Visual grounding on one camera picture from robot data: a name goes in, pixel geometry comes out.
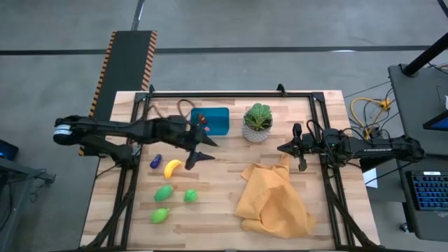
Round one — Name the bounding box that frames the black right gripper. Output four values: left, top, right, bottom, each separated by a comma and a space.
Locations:
277, 122, 328, 172

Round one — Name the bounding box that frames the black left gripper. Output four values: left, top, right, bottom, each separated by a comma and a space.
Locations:
150, 114, 218, 172

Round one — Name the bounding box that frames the yellow toy banana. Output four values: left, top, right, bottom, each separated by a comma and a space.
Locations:
163, 159, 183, 180

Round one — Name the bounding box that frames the green toy mango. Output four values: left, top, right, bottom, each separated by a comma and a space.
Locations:
183, 188, 199, 204
150, 206, 171, 225
153, 184, 175, 203

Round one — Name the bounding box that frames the orange waffle cloth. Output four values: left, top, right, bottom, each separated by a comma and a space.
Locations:
234, 153, 317, 239

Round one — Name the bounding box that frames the teal plastic tupperware container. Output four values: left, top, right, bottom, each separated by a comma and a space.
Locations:
190, 106, 231, 137

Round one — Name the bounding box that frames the potted plant in patterned pot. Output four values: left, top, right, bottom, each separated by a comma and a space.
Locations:
241, 102, 274, 144

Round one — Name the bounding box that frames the white paper sheet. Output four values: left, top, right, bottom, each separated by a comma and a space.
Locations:
362, 167, 379, 189

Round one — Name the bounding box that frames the black ramp with hazard stripes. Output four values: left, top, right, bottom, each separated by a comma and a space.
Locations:
78, 30, 158, 157

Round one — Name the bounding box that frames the grey side desk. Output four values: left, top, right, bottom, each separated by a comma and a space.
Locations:
387, 63, 448, 157

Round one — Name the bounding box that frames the backlit computer keyboard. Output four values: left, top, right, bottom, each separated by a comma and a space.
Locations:
405, 170, 448, 211

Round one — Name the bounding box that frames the grey keyboard desk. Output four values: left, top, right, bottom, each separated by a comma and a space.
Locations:
397, 155, 448, 243

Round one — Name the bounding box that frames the flat computer monitor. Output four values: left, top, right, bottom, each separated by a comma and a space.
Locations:
422, 111, 448, 132

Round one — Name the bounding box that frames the grey metal stand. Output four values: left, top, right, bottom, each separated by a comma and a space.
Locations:
0, 157, 57, 252

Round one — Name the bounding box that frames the blue-lit dark device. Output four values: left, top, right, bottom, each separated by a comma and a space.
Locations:
0, 139, 20, 162

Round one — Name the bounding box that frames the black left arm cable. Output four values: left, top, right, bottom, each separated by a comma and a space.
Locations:
146, 99, 196, 122

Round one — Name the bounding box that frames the black aluminium rig frame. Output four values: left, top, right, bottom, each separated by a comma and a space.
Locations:
80, 83, 379, 251

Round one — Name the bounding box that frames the yellow extension cable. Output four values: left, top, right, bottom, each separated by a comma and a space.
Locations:
350, 97, 393, 141

